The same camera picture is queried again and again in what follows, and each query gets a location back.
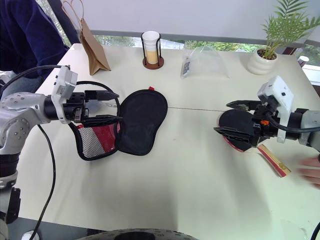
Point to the paper cup stack in holder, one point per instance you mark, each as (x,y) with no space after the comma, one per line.
(153,64)

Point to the person in blue sweater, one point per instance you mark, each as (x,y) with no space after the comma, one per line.
(25,35)

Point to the white cup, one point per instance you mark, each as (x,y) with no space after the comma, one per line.
(304,60)

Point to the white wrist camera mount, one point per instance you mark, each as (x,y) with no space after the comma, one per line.
(280,93)
(62,85)

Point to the white ribbed plant pot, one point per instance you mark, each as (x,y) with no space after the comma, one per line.
(261,65)

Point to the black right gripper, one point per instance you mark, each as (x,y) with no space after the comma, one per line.
(263,125)

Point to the green leafy plant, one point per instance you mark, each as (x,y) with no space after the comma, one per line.
(285,22)

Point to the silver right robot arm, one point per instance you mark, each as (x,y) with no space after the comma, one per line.
(308,127)

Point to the stacked white paper cups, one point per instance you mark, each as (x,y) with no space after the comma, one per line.
(150,42)

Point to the brown paper bag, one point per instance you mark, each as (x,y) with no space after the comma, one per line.
(96,52)

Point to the dark rounded shape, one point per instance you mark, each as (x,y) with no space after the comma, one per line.
(140,235)

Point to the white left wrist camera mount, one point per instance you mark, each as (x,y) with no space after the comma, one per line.
(62,85)

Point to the small white round object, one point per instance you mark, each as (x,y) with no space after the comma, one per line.
(31,235)

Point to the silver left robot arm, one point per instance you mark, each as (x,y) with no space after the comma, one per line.
(17,110)

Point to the black paddle case red lining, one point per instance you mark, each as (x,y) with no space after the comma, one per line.
(140,120)

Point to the table tennis paddle black rubber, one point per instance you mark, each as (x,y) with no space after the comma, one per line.
(235,121)

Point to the clear plastic bag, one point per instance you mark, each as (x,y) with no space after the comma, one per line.
(207,62)

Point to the person's bare hand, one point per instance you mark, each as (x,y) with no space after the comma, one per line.
(312,170)

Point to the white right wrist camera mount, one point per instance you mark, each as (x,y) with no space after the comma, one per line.
(280,93)

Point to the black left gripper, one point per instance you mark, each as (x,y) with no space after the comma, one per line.
(75,105)

